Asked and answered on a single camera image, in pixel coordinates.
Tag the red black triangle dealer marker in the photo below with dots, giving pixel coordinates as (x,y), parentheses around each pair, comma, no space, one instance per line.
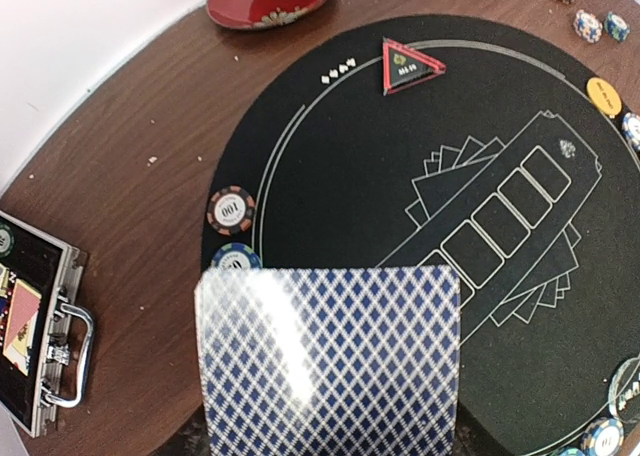
(404,66)

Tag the orange round blind button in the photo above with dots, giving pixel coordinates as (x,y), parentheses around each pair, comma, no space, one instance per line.
(604,96)

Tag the white blue chip stack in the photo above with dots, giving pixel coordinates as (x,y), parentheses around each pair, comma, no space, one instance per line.
(587,26)

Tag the white chip stack front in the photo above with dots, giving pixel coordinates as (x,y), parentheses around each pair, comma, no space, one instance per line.
(603,437)

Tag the round black poker mat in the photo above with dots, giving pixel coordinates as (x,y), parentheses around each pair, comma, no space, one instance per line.
(502,168)

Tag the red plate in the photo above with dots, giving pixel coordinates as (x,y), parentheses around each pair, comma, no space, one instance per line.
(258,14)

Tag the aluminium poker case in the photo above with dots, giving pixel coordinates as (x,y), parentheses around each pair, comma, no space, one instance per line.
(46,337)

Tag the clear round dealer puck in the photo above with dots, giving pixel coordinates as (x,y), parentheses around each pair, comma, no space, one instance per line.
(623,393)

